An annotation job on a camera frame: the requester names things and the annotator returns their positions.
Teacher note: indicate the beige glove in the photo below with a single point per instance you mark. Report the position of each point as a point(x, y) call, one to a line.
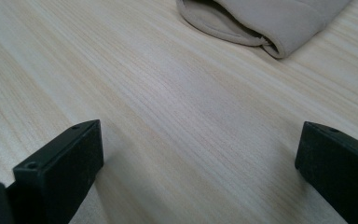
point(261, 21)

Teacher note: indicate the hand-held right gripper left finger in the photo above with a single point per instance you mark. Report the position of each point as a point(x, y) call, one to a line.
point(62, 168)

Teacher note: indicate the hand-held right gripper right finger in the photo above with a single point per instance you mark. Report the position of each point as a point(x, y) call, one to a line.
point(338, 169)

